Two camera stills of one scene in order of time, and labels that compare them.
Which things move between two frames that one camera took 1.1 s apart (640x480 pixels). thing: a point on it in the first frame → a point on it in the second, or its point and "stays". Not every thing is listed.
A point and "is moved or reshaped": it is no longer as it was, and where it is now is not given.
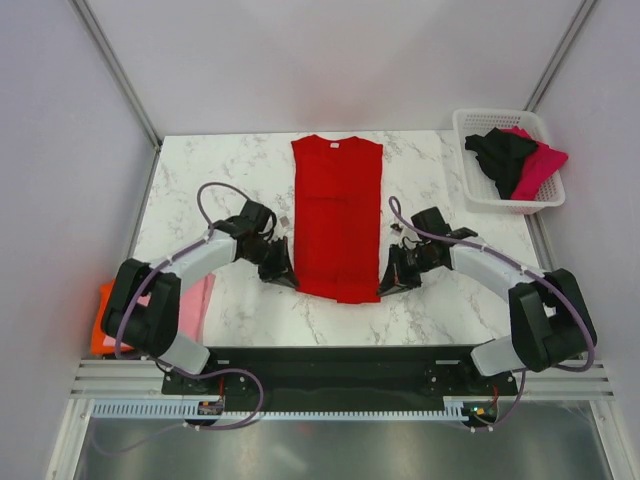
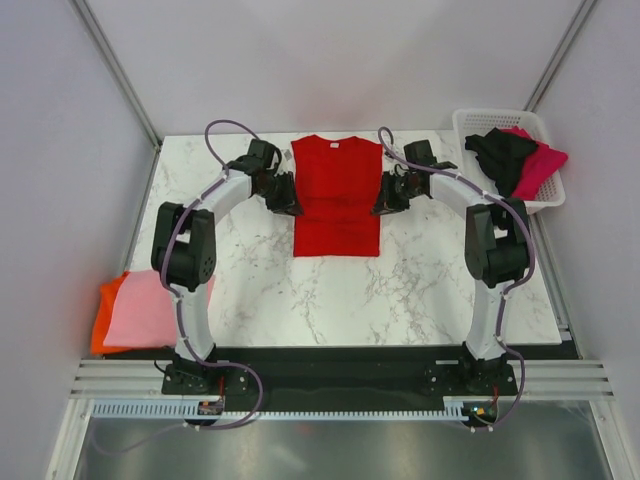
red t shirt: x=337 y=197 is moved or reshaped
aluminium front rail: x=113 y=377 stays
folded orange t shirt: x=97 y=345 stays
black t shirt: x=501 y=156 stays
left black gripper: x=281 y=265 → x=287 y=205
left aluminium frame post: x=118 y=71 stays
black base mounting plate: x=329 y=375 stays
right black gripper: x=396 y=281 → x=389 y=203
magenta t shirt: x=538 y=166 stays
